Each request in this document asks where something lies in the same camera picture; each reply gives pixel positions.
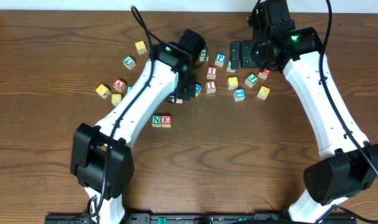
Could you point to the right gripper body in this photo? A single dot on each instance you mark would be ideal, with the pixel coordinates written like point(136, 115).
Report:
point(235, 54)

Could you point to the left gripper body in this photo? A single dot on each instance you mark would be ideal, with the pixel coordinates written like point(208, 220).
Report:
point(187, 88)

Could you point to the red E block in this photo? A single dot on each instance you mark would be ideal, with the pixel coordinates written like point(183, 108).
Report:
point(165, 121)

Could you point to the green N block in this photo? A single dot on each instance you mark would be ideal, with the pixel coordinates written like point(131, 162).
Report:
point(156, 120)

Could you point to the red U block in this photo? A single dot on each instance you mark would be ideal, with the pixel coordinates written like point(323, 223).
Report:
point(178, 101)

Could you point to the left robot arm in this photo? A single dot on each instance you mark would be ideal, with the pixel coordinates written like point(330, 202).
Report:
point(102, 158)

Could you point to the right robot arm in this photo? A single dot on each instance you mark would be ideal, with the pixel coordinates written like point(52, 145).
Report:
point(349, 162)

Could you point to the blue H block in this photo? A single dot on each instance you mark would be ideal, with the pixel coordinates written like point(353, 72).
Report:
point(198, 89)

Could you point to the green B block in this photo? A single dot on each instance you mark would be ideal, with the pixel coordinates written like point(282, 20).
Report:
point(229, 67)

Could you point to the blue P block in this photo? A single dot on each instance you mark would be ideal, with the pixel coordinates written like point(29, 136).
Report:
point(220, 59)

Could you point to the lower red I block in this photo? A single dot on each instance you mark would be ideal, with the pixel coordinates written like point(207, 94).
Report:
point(211, 87)

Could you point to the red i block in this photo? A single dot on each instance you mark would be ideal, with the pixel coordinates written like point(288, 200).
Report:
point(211, 87)
point(211, 73)

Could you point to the green J block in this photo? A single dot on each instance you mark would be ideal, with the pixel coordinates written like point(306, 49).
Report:
point(251, 80)

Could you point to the upper red I block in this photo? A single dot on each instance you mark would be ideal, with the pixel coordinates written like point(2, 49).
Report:
point(211, 73)

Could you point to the red M block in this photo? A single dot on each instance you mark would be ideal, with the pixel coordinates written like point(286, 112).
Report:
point(264, 73)

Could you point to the yellow block right centre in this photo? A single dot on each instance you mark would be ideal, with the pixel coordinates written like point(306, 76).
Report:
point(232, 83)

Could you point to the green 4 block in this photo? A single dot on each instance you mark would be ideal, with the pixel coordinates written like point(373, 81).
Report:
point(204, 55)

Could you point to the blue T block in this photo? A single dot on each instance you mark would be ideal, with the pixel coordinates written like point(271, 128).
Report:
point(239, 94)

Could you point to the yellow M block right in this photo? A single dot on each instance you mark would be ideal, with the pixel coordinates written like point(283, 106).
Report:
point(263, 92)

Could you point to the yellow block top left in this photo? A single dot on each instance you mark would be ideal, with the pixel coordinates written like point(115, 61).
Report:
point(141, 47)

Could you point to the blue 2 block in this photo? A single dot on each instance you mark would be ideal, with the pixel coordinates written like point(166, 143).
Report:
point(128, 89)

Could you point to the green 7 block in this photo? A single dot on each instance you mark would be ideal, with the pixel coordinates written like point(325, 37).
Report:
point(129, 62)

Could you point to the red A block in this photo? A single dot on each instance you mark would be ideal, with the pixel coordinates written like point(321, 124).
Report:
point(119, 85)

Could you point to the yellow C block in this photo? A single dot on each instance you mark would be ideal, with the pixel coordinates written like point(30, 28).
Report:
point(116, 99)

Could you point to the yellow K block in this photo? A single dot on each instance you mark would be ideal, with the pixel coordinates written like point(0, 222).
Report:
point(103, 91)

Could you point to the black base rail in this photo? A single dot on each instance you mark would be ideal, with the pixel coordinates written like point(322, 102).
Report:
point(145, 218)

